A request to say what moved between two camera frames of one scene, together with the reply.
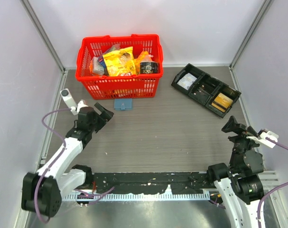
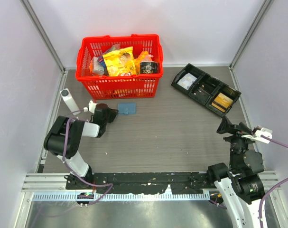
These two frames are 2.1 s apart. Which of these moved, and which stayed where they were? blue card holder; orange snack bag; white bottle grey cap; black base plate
Moved: blue card holder
Stayed: white bottle grey cap; orange snack bag; black base plate
